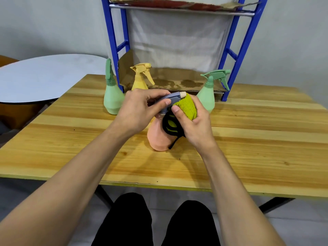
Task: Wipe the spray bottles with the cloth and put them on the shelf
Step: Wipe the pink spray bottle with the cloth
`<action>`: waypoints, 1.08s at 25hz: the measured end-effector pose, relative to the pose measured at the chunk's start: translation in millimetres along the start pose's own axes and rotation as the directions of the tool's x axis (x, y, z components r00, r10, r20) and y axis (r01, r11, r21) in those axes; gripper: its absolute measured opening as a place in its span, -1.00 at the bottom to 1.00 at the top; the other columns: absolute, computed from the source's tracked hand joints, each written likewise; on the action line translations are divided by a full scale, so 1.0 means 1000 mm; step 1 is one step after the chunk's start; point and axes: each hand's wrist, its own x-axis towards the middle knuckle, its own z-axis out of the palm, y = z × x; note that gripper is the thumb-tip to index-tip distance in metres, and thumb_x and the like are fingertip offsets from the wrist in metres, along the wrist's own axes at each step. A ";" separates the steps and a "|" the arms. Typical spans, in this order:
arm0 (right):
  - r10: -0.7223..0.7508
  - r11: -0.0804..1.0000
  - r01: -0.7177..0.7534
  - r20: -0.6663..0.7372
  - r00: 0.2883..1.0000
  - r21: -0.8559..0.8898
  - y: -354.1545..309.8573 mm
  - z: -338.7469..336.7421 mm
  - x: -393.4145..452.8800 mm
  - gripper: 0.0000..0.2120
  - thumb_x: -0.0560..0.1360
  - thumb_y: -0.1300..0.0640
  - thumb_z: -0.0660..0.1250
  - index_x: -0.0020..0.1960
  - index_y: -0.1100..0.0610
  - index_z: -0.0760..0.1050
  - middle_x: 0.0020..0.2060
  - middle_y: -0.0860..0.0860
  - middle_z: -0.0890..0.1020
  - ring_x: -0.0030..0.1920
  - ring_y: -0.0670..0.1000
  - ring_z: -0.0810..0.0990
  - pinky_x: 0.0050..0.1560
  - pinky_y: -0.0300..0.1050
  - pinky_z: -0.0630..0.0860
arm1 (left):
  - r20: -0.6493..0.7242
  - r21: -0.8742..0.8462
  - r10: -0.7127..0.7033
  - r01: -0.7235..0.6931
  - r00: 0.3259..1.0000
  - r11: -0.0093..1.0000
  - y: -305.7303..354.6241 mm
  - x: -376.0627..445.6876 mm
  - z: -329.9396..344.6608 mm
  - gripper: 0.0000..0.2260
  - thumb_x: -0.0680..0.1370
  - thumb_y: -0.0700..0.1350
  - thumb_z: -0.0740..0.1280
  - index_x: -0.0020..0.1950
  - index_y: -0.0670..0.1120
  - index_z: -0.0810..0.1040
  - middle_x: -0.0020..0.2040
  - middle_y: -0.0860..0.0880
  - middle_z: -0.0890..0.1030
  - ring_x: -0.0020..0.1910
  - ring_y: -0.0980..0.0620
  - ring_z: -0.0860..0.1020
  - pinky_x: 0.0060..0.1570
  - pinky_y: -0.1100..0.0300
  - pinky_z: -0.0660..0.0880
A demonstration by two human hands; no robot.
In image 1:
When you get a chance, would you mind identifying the person's left forearm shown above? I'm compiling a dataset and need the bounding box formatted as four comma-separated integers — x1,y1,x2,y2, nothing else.
0,124,131,246

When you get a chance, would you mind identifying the person's left leg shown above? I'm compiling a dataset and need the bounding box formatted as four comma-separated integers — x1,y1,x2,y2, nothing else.
91,192,154,246

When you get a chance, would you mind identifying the person's right leg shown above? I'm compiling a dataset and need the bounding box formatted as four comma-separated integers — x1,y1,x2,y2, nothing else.
161,200,221,246

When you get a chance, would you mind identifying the orange chair with grey shell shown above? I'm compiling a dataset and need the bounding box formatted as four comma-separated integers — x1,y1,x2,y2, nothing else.
0,55,54,130

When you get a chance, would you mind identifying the stained brown cardboard sheet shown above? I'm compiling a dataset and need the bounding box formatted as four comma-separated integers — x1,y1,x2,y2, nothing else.
118,50,229,93

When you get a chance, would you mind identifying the person's leg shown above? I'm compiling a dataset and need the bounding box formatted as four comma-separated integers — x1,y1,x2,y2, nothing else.
91,192,154,246
161,200,221,246

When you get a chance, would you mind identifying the green spray bottle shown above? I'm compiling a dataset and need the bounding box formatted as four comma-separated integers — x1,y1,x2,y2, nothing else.
196,69,231,113
103,58,125,115

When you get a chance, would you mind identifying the green and black cloth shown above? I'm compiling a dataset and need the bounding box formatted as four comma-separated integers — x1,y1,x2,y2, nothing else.
162,92,198,150

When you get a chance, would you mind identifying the yellow spray bottle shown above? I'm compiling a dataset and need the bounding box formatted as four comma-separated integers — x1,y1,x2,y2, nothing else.
130,63,155,91

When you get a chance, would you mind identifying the person's left hand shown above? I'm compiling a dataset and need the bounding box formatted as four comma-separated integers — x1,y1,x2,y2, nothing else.
107,88,172,138

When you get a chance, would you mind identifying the round white side table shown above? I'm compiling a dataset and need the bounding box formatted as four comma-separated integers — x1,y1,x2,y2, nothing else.
0,54,108,104

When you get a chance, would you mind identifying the black metal table leg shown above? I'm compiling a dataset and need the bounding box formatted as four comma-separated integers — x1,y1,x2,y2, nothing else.
259,197,295,214
94,186,114,209

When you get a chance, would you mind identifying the person's right hand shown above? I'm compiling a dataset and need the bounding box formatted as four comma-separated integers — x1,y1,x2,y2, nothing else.
171,94,219,155

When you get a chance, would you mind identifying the blue metal shelf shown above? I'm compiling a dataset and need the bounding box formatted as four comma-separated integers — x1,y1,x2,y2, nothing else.
100,0,269,102

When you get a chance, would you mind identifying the pink spray bottle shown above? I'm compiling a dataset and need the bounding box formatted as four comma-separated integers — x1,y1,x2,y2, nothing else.
147,91,187,152

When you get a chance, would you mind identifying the white cloth backdrop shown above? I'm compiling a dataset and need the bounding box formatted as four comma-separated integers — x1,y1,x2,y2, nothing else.
127,9,235,73

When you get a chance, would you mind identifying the torn red-brown cardboard sheet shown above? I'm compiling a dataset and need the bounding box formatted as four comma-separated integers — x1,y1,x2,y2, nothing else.
106,0,259,12

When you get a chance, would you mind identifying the person's right forearm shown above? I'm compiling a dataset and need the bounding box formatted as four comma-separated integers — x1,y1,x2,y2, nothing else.
199,145,286,246

